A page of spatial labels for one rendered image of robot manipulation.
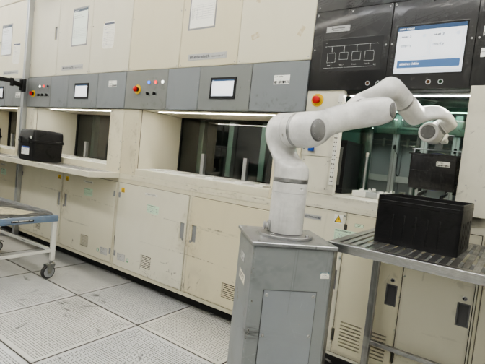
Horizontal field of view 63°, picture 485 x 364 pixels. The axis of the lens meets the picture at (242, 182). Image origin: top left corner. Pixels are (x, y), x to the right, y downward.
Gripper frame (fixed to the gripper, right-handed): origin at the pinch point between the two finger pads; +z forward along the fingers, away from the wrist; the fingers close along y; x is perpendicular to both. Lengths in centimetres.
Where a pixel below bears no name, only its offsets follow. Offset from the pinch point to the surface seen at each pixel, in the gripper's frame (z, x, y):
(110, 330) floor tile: -86, -122, -135
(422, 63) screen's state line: -32.8, 29.9, -5.9
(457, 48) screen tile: -32.8, 36.0, 7.1
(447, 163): -9.0, -12.3, 6.5
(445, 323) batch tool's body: -32, -82, 18
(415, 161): -8.9, -12.6, -8.3
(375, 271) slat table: -37, -66, -13
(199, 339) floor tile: -58, -122, -95
